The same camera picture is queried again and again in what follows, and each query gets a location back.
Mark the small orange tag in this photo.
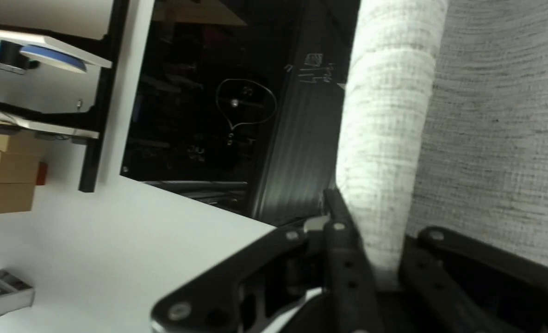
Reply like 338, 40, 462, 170
35, 159, 50, 186

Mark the brown cardboard box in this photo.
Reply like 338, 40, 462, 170
0, 175, 38, 216
0, 118, 42, 157
0, 142, 46, 188

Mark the dark glass panel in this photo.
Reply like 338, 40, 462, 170
120, 0, 307, 218

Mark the flat teal blue item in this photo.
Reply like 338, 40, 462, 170
0, 33, 74, 64

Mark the black ribbed post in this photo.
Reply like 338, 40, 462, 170
249, 0, 362, 227

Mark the silver metal bracket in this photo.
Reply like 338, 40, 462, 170
0, 268, 37, 325

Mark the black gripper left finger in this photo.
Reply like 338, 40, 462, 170
149, 185, 383, 333

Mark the white textured fabric curtain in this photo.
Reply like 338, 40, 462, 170
333, 0, 548, 290

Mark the black vertical frame bar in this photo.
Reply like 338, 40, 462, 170
75, 0, 133, 194

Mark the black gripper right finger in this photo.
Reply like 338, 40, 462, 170
398, 225, 548, 333

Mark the grey shelf board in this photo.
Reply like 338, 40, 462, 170
0, 24, 114, 74
0, 101, 101, 144

